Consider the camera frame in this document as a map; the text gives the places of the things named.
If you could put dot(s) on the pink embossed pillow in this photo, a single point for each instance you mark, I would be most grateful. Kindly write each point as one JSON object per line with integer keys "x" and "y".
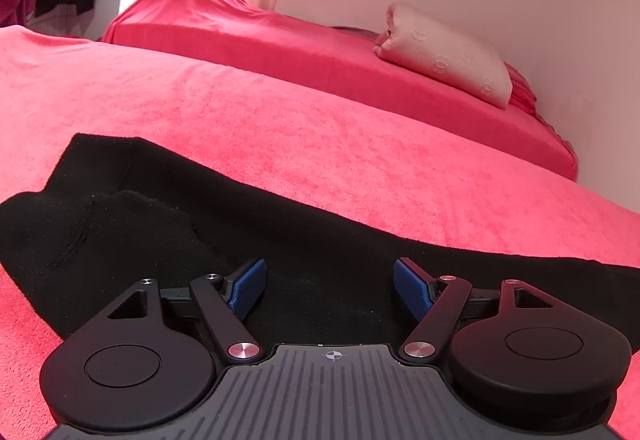
{"x": 445, "y": 55}

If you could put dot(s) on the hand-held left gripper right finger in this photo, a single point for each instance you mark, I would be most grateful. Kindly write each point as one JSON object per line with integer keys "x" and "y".
{"x": 412, "y": 288}

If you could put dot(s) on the red sheeted bed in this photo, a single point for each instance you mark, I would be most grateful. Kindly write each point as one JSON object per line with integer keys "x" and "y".
{"x": 300, "y": 40}

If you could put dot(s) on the black knit pants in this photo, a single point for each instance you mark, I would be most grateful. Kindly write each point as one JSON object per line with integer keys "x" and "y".
{"x": 325, "y": 245}

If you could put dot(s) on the red folded cloth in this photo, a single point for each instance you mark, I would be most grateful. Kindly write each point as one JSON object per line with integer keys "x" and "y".
{"x": 522, "y": 90}

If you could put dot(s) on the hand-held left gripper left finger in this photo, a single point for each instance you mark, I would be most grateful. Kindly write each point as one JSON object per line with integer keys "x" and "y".
{"x": 247, "y": 288}

